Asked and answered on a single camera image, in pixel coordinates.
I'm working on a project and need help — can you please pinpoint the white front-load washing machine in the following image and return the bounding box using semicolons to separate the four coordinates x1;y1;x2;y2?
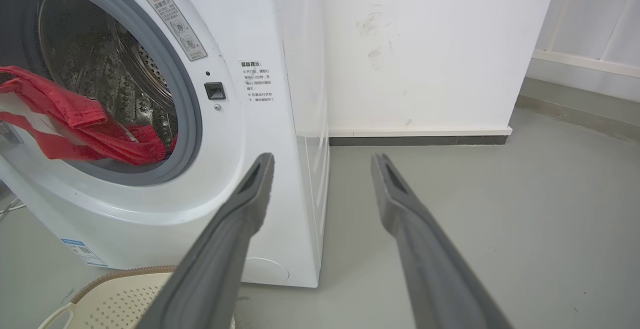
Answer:
0;0;331;289

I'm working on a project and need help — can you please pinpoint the cream perforated laundry basket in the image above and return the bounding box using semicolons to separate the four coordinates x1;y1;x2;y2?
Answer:
38;265;236;329

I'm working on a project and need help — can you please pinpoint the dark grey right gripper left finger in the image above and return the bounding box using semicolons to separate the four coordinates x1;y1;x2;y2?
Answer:
136;152;275;329

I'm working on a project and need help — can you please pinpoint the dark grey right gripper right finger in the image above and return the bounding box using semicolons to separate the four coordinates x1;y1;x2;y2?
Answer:
370;153;514;329

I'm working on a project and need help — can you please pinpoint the red garment with white stripe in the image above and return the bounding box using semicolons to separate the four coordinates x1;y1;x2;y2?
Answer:
0;65;177;166

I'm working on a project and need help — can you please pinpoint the white cable on floor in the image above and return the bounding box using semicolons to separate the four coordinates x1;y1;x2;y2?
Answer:
0;197;26;218

